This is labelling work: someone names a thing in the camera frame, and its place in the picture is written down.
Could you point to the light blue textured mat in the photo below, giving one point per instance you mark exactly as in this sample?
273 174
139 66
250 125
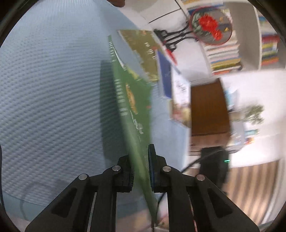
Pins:
55 89

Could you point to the dark blue book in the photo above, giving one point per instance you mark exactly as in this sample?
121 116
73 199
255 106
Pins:
165 75

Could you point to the black fan stand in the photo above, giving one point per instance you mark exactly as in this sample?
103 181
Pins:
172 36

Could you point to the olive green illustrated book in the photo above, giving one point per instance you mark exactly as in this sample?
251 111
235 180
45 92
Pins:
140 51

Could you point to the round red flower fan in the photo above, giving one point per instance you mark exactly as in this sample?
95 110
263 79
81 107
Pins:
210 24

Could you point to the bright green leafy book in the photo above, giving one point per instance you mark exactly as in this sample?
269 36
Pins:
134 111

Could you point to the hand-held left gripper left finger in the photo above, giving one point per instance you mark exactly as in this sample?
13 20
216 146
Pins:
126 176

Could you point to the row of colourful books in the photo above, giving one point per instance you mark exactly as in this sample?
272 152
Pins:
269 44

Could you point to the white bookshelf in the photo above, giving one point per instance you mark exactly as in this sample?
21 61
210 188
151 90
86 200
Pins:
245 33

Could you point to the red tassel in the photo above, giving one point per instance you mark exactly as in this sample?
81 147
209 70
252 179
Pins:
172 57

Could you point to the stack of shelf books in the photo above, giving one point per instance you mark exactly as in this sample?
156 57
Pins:
223 55

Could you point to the white rabbit picture book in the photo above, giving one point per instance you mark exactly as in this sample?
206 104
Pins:
181 100

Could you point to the green potted plant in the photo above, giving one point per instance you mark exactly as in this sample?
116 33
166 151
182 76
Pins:
252 113

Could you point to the brown wooden cabinet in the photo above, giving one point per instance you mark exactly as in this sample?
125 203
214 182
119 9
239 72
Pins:
207 107

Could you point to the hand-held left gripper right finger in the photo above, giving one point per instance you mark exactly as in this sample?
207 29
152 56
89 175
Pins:
152 165

